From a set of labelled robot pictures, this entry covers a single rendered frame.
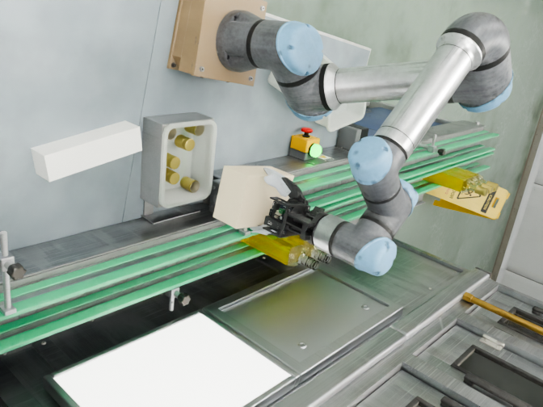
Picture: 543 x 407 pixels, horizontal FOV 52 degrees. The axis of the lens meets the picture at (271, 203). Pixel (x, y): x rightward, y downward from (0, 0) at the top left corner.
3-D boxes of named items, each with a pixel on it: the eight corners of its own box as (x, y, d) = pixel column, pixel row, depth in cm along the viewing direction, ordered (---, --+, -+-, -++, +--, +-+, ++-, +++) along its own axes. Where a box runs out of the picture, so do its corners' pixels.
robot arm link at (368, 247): (403, 252, 107) (380, 287, 104) (357, 231, 114) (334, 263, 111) (396, 230, 101) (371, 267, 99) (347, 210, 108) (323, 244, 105)
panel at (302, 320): (42, 388, 114) (139, 493, 94) (42, 375, 113) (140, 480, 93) (310, 267, 179) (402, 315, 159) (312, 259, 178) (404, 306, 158)
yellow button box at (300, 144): (288, 154, 187) (304, 161, 183) (290, 133, 185) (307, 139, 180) (300, 152, 192) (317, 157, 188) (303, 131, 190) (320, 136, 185)
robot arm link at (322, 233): (355, 219, 111) (344, 256, 113) (336, 211, 114) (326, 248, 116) (334, 222, 105) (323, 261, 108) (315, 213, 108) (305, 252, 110)
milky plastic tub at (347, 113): (310, 78, 185) (330, 83, 180) (349, 66, 199) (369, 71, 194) (308, 127, 193) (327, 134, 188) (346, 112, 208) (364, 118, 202)
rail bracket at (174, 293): (145, 299, 143) (178, 322, 135) (147, 275, 140) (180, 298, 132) (158, 294, 146) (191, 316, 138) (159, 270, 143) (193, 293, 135)
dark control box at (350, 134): (334, 144, 207) (353, 151, 202) (338, 124, 204) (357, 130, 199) (347, 142, 213) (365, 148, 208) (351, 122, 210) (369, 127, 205)
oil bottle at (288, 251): (239, 241, 163) (294, 270, 150) (242, 224, 161) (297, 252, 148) (253, 237, 167) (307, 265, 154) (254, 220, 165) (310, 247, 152)
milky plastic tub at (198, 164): (140, 199, 146) (160, 210, 141) (143, 116, 138) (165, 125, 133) (191, 187, 158) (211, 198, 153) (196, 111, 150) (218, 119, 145)
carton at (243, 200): (224, 165, 121) (248, 175, 117) (271, 165, 133) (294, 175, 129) (212, 216, 124) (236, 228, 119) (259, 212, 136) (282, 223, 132)
